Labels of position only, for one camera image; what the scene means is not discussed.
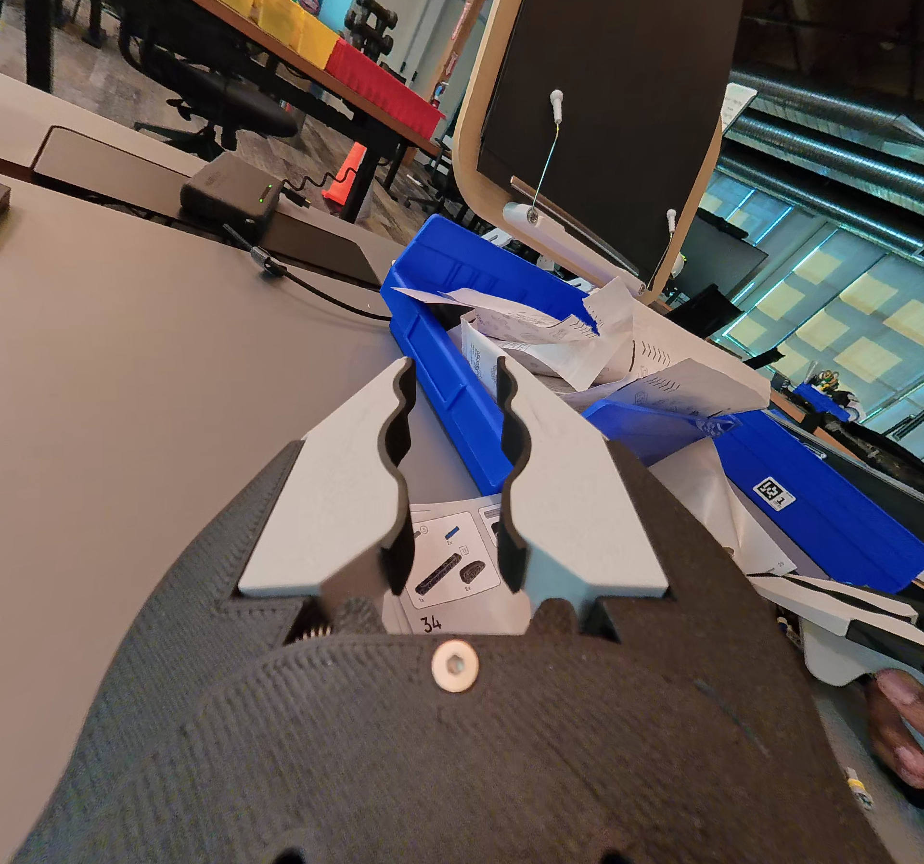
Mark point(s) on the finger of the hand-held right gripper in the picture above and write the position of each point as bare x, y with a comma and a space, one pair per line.
884, 598
823, 611

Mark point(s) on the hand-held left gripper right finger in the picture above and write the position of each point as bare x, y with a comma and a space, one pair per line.
577, 510

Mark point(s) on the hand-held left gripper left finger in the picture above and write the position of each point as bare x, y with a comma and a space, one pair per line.
325, 503

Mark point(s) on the lego pieces with blue pins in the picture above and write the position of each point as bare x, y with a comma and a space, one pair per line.
788, 629

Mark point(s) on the small yellow white lego piece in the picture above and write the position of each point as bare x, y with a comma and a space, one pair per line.
859, 788

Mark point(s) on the person's right hand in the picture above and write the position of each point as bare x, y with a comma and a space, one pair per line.
899, 720

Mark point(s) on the blue plastic bin with tag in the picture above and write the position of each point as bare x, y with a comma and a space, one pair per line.
830, 517

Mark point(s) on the pile of white paper bags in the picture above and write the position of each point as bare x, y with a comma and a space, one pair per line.
570, 351

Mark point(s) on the long blue plastic bin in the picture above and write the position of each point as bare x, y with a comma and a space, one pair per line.
433, 344

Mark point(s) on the small blue bin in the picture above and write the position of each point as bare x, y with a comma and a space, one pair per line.
826, 396

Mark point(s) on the grey speckled mat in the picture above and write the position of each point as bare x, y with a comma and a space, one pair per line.
902, 835

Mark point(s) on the black monitor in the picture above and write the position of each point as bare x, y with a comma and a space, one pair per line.
722, 269

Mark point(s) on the long wooden table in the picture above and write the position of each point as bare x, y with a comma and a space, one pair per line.
361, 186

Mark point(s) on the orange cone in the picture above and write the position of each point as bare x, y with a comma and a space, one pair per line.
345, 182

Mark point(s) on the black power bank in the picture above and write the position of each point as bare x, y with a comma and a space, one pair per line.
224, 189

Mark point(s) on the black office chair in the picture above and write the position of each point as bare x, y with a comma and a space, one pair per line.
238, 110

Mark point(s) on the red plastic bin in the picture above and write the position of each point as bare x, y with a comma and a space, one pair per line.
386, 88

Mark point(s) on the white paper note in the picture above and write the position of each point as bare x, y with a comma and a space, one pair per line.
739, 106

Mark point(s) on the small black box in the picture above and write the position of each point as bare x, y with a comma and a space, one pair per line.
5, 201

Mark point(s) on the wood-framed blackboard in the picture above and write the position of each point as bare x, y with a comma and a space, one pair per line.
613, 48

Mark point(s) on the black dumbbell rack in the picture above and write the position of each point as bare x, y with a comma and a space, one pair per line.
370, 23

